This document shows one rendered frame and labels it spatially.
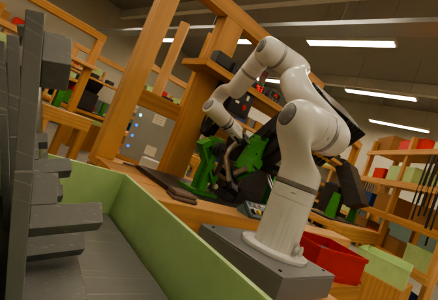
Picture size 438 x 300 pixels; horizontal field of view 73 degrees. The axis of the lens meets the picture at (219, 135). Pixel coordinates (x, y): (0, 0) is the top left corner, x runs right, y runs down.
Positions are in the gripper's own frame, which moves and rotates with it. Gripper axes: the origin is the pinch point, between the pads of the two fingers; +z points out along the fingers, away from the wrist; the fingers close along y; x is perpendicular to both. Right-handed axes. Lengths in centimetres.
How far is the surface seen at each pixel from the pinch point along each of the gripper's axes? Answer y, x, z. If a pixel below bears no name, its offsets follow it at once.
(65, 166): -83, -20, -91
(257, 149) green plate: -8.3, -6.5, 2.7
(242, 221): -52, 0, -9
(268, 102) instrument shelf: 32.8, -14.2, 12.5
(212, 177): -26.9, 12.3, -12.5
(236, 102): 22.7, -2.4, -7.0
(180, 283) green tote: -92, -19, -66
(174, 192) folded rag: -52, 7, -42
